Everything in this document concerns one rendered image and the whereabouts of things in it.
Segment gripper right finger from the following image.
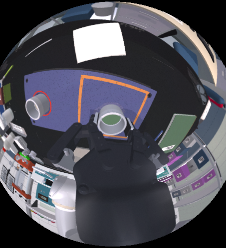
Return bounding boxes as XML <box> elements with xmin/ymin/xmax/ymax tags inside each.
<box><xmin>126</xmin><ymin>118</ymin><xmax>170</xmax><ymax>166</ymax></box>

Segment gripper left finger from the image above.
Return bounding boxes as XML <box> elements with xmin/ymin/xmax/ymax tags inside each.
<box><xmin>46</xmin><ymin>112</ymin><xmax>101</xmax><ymax>164</ymax></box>

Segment purple plate orange outline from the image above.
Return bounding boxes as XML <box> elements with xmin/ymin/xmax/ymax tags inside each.
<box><xmin>23</xmin><ymin>67</ymin><xmax>158</xmax><ymax>140</ymax></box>

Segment blue pen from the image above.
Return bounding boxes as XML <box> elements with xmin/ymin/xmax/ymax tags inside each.
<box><xmin>154</xmin><ymin>129</ymin><xmax>164</xmax><ymax>142</ymax></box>

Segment green notebook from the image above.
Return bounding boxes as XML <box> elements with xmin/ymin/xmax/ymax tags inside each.
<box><xmin>157</xmin><ymin>113</ymin><xmax>198</xmax><ymax>152</ymax></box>

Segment teal booklet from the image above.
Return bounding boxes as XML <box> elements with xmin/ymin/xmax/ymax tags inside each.
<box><xmin>157</xmin><ymin>166</ymin><xmax>174</xmax><ymax>181</ymax></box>

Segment white label tray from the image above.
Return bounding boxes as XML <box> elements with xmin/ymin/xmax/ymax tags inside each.
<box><xmin>10</xmin><ymin>123</ymin><xmax>27</xmax><ymax>138</ymax></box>

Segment orange device green button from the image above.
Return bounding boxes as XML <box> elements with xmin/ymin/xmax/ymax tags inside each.
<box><xmin>14</xmin><ymin>152</ymin><xmax>36</xmax><ymax>172</ymax></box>

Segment large purple box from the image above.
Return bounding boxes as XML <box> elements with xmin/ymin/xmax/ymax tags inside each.
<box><xmin>172</xmin><ymin>165</ymin><xmax>191</xmax><ymax>182</ymax></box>

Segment white bottle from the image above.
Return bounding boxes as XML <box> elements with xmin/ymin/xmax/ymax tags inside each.
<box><xmin>1</xmin><ymin>108</ymin><xmax>15</xmax><ymax>125</ymax></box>
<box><xmin>3</xmin><ymin>132</ymin><xmax>15</xmax><ymax>151</ymax></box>

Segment teal instrument with display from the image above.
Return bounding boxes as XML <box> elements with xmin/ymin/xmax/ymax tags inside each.
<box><xmin>30</xmin><ymin>168</ymin><xmax>58</xmax><ymax>208</ymax></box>

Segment navy blue box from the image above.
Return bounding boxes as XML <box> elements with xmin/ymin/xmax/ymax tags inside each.
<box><xmin>192</xmin><ymin>148</ymin><xmax>210</xmax><ymax>168</ymax></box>

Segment white pipes orange brackets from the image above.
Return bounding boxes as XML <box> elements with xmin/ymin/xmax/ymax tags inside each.
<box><xmin>11</xmin><ymin>164</ymin><xmax>32</xmax><ymax>201</ymax></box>

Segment small purple box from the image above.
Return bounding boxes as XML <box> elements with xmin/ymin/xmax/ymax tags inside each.
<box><xmin>191</xmin><ymin>180</ymin><xmax>205</xmax><ymax>191</ymax></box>
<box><xmin>203</xmin><ymin>169</ymin><xmax>217</xmax><ymax>183</ymax></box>

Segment olive green box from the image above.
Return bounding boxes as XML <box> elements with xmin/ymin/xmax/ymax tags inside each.
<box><xmin>2</xmin><ymin>83</ymin><xmax>12</xmax><ymax>104</ymax></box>

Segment grey shelf unit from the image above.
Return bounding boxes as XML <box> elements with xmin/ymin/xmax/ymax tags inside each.
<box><xmin>157</xmin><ymin>133</ymin><xmax>223</xmax><ymax>201</ymax></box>

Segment yellow-green pen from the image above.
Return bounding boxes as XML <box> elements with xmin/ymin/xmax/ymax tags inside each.
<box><xmin>3</xmin><ymin>64</ymin><xmax>14</xmax><ymax>79</ymax></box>

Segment white paper sheet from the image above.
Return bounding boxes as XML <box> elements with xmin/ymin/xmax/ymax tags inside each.
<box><xmin>72</xmin><ymin>22</ymin><xmax>127</xmax><ymax>64</ymax></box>

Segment grey cabinet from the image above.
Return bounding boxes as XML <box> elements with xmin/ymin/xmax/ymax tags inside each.
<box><xmin>114</xmin><ymin>3</ymin><xmax>176</xmax><ymax>38</ymax></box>

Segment grey round bin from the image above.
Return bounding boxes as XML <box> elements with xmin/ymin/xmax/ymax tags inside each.
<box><xmin>90</xmin><ymin>2</ymin><xmax>114</xmax><ymax>16</ymax></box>

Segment grey ring holder green pellet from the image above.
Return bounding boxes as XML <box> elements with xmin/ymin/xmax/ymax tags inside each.
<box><xmin>96</xmin><ymin>104</ymin><xmax>128</xmax><ymax>136</ymax></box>

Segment black grid wall chart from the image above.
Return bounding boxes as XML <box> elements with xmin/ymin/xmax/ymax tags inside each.
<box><xmin>0</xmin><ymin>165</ymin><xmax>15</xmax><ymax>193</ymax></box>

